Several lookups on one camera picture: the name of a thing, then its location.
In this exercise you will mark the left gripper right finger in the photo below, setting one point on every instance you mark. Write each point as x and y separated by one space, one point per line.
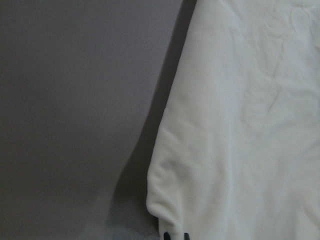
186 236

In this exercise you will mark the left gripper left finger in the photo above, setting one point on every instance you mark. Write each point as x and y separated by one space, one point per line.
166 236

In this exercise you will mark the cream long-sleeve printed shirt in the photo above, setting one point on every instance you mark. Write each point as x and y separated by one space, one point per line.
237 153

